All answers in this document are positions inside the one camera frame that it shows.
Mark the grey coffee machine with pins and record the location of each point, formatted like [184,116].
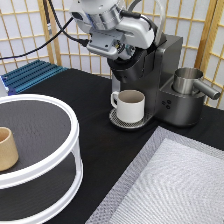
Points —
[151,72]

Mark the tan wooden cup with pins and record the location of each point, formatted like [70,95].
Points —
[8,150]

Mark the wooden shoji screen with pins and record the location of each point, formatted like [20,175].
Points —
[25,25]

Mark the steel milk frother jug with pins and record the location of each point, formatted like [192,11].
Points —
[189,80]

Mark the black tablecloth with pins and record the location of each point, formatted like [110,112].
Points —
[106,150]

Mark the white two-tier round shelf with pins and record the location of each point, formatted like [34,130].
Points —
[49,171]

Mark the white ceramic mug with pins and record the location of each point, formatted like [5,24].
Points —
[129,105]

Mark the grey woven placemat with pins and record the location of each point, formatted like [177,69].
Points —
[172,180]

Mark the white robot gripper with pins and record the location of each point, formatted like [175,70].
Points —
[109,37]

